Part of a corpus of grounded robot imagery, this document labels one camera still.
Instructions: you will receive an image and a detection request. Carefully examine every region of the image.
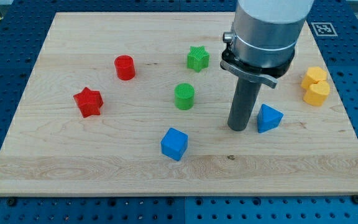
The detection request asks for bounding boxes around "black clamp with silver lever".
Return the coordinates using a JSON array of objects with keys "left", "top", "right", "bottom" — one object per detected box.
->
[{"left": 220, "top": 44, "right": 295, "bottom": 88}]

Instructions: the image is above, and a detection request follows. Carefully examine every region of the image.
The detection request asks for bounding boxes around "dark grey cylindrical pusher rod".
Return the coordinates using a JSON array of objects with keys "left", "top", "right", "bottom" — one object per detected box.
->
[{"left": 227, "top": 78, "right": 261, "bottom": 131}]

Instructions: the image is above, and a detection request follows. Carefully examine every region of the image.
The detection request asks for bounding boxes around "blue triangle block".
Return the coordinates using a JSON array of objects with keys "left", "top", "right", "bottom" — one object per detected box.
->
[{"left": 257, "top": 104, "right": 283, "bottom": 133}]

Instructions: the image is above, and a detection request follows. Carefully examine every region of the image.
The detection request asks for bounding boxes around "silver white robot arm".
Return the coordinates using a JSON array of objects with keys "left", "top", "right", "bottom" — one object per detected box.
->
[{"left": 220, "top": 0, "right": 314, "bottom": 131}]

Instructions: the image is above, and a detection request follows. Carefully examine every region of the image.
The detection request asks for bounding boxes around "yellow hexagon block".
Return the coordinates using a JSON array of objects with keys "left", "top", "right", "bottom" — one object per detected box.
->
[{"left": 301, "top": 67, "right": 328, "bottom": 90}]

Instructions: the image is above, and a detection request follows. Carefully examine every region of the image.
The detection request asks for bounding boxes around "yellow heart block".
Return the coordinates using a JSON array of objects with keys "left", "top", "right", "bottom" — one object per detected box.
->
[{"left": 303, "top": 81, "right": 331, "bottom": 106}]

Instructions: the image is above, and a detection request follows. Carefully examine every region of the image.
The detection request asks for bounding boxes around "green star block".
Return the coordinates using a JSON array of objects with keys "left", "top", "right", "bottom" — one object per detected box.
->
[{"left": 186, "top": 45, "right": 209, "bottom": 72}]

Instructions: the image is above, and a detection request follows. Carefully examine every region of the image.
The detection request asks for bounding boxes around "green cylinder block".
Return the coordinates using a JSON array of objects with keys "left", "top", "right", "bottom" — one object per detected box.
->
[{"left": 174, "top": 83, "right": 195, "bottom": 110}]

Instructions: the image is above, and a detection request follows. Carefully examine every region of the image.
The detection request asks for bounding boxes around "white fiducial marker tag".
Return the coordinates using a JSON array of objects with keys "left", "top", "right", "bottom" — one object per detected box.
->
[{"left": 311, "top": 22, "right": 337, "bottom": 37}]

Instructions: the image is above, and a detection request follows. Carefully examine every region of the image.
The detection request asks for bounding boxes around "blue cube block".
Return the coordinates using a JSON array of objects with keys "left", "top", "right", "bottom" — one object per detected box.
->
[{"left": 160, "top": 128, "right": 188, "bottom": 161}]

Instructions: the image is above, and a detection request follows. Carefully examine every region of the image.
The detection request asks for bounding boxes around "red cylinder block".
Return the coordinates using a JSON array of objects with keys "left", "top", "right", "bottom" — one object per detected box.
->
[{"left": 114, "top": 55, "right": 135, "bottom": 81}]

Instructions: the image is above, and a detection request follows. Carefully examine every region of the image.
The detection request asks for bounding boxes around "light wooden board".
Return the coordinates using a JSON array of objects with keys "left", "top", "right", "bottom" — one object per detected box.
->
[{"left": 0, "top": 12, "right": 358, "bottom": 197}]

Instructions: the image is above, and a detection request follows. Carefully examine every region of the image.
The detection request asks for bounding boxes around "red star block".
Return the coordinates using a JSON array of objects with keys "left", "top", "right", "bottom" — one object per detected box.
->
[{"left": 73, "top": 87, "right": 104, "bottom": 118}]

